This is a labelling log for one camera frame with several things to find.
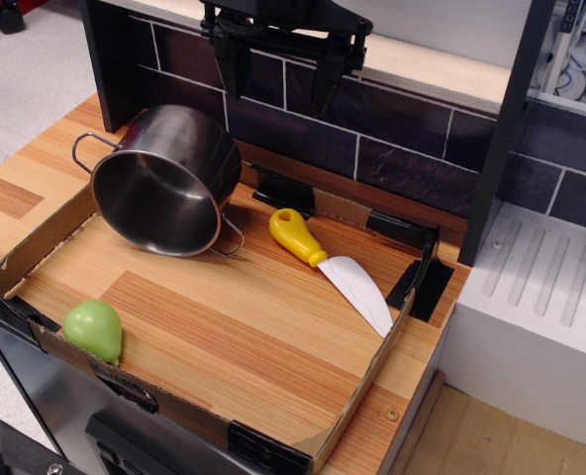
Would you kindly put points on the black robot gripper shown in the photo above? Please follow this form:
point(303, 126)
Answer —
point(320, 30)

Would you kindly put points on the stainless steel pot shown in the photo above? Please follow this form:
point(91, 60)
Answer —
point(165, 186)

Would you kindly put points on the cardboard fence with black tape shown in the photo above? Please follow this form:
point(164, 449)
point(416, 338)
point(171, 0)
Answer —
point(251, 361)

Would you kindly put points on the black object on floor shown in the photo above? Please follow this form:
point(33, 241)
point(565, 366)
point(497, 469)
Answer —
point(11, 17)

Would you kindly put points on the green toy pear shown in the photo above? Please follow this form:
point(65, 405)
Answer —
point(95, 326)

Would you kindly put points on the white grooved sink drainboard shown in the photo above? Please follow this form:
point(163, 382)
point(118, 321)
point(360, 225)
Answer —
point(531, 273)

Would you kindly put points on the black post at back left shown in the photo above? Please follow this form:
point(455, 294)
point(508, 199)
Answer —
point(113, 53)

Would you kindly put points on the yellow handled toy knife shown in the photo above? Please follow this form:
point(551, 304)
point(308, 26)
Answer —
point(288, 227)

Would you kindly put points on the dark grey vertical post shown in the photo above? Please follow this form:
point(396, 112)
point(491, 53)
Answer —
point(494, 178)

